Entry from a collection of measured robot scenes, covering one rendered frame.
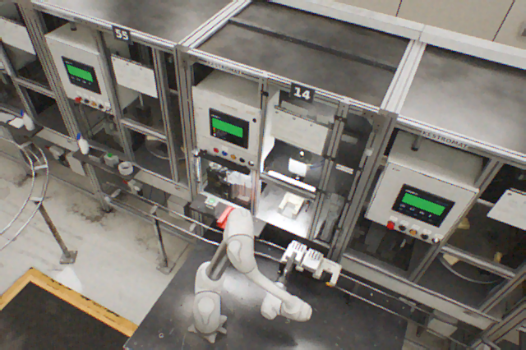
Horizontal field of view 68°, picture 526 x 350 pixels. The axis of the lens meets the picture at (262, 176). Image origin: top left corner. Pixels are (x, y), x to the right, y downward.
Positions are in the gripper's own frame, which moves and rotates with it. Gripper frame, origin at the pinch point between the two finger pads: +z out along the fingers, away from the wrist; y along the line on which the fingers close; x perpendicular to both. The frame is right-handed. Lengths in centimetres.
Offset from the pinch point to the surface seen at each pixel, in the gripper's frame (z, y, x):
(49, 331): -93, -86, 153
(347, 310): -6.8, -23.5, -43.2
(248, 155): 21, 54, 43
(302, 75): 38, 107, 22
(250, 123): 23, 79, 43
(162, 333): -71, -20, 54
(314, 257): 6.2, 0.7, -12.1
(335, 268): 8.3, -5.0, -26.8
